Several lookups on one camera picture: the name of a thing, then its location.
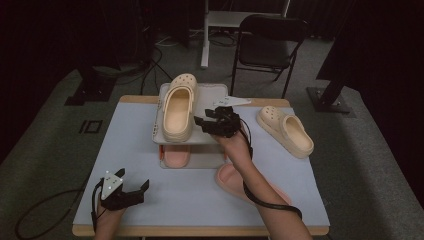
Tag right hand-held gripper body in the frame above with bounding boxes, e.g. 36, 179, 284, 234
203, 95, 253, 139

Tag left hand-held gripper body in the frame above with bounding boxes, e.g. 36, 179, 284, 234
99, 170, 145, 212

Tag grey shoe rack orange supports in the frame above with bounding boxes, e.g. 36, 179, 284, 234
152, 82, 231, 170

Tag cream clog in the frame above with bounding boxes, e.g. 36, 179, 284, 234
162, 73, 199, 144
255, 105, 315, 160

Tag pink slipper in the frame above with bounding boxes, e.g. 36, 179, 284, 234
214, 162, 293, 206
162, 144, 192, 169

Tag person's right hand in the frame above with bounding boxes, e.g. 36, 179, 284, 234
213, 129, 253, 168

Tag person's left hand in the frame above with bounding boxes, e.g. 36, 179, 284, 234
95, 203, 125, 231

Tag pale blue table cover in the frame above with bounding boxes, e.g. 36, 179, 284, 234
72, 101, 331, 228

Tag black metal stand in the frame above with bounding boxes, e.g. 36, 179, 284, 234
306, 63, 354, 114
64, 64, 118, 107

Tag black folding chair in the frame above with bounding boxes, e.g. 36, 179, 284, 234
229, 13, 309, 99

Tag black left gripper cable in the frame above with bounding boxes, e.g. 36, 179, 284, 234
14, 178, 104, 240

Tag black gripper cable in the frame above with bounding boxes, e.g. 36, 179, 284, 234
14, 178, 104, 240
238, 118, 304, 221

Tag white desk frame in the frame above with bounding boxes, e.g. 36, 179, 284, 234
199, 0, 291, 69

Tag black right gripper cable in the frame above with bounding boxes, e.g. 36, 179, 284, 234
238, 118, 304, 221

